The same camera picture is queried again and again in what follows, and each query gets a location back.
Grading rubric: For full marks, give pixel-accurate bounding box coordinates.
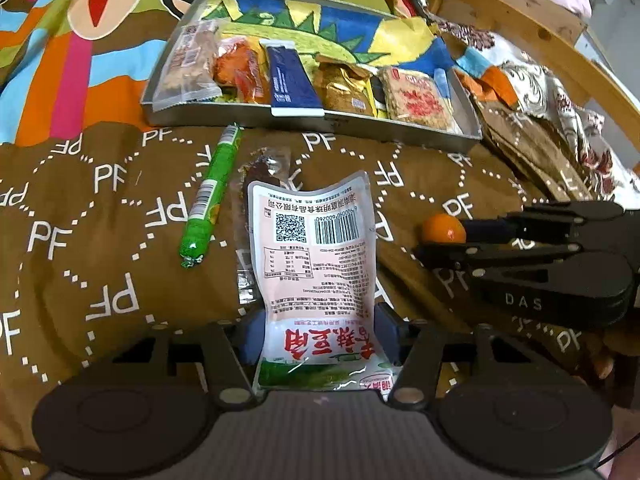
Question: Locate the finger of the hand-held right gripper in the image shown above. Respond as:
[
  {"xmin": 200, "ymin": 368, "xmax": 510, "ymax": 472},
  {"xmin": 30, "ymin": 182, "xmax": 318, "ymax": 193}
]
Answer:
[
  {"xmin": 460, "ymin": 201, "xmax": 626, "ymax": 246},
  {"xmin": 412, "ymin": 241, "xmax": 583, "ymax": 281}
]

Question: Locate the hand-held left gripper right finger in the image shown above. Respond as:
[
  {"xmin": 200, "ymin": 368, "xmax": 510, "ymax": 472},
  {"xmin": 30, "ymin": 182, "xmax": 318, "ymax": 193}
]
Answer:
[{"xmin": 372, "ymin": 302, "xmax": 566, "ymax": 409}]

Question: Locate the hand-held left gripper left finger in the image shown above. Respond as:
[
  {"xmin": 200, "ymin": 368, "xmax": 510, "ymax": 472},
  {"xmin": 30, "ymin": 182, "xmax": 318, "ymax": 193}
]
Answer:
[{"xmin": 80, "ymin": 310, "xmax": 267, "ymax": 411}]

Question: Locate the small orange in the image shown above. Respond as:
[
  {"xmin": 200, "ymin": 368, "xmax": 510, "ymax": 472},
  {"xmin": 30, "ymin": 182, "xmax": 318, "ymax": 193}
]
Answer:
[{"xmin": 420, "ymin": 213, "xmax": 467, "ymax": 245}]

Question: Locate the white snack packet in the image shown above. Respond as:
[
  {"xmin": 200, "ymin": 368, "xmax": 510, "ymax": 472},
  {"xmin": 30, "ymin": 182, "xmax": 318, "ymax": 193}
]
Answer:
[{"xmin": 247, "ymin": 170, "xmax": 403, "ymax": 393}]

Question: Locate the red print cracker packet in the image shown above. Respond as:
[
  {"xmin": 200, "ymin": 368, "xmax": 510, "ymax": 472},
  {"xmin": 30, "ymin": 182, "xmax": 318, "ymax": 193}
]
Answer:
[{"xmin": 378, "ymin": 66, "xmax": 458, "ymax": 133}]

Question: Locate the golden snack packet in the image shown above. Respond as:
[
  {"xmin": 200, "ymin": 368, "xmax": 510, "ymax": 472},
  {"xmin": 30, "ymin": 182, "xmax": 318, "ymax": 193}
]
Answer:
[{"xmin": 315, "ymin": 57, "xmax": 377, "ymax": 116}]

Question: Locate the grey metal tray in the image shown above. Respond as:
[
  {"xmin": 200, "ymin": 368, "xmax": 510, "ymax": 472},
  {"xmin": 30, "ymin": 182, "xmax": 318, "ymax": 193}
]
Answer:
[{"xmin": 140, "ymin": 0, "xmax": 483, "ymax": 153}]

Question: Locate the dark blue snack packet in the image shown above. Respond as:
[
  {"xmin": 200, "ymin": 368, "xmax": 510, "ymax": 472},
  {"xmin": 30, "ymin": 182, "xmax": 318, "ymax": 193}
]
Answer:
[{"xmin": 259, "ymin": 39, "xmax": 325, "ymax": 117}]

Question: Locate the orange red snack packet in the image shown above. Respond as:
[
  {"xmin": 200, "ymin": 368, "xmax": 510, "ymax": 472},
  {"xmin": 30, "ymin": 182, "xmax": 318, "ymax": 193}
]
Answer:
[{"xmin": 214, "ymin": 36, "xmax": 266, "ymax": 106}]

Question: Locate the beige clear biscuit packet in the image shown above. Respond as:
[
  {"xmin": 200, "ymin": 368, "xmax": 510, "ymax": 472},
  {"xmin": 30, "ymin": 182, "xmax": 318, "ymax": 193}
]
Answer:
[{"xmin": 152, "ymin": 20, "xmax": 223, "ymax": 111}]

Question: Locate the person's right hand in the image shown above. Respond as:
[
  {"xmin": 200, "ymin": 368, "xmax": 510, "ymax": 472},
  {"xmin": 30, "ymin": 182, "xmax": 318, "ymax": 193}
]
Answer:
[{"xmin": 592, "ymin": 327, "xmax": 640, "ymax": 411}]

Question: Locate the green sausage stick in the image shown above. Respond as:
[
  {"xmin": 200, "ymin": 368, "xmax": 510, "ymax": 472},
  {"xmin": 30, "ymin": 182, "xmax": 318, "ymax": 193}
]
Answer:
[{"xmin": 179, "ymin": 122, "xmax": 243, "ymax": 268}]

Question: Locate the clear dark jerky packet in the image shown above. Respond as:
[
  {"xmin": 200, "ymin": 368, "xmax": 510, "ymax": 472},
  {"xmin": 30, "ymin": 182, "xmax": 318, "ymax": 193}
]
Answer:
[{"xmin": 232, "ymin": 146, "xmax": 293, "ymax": 306}]

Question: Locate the plywood board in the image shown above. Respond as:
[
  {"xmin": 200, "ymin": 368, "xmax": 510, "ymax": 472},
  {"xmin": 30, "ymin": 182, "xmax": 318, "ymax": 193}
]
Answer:
[{"xmin": 440, "ymin": 0, "xmax": 586, "ymax": 46}]

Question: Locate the dinosaur print towel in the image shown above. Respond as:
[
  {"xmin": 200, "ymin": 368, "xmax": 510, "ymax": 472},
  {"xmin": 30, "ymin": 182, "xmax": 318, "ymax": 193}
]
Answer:
[{"xmin": 200, "ymin": 0, "xmax": 456, "ymax": 91}]

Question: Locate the thin black cable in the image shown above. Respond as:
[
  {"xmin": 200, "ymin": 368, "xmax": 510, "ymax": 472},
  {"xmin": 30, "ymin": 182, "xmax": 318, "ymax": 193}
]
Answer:
[{"xmin": 597, "ymin": 432, "xmax": 640, "ymax": 468}]

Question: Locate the wooden bed frame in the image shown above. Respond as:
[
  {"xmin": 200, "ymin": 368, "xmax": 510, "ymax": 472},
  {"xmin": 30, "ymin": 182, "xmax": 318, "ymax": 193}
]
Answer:
[{"xmin": 425, "ymin": 0, "xmax": 640, "ymax": 151}]

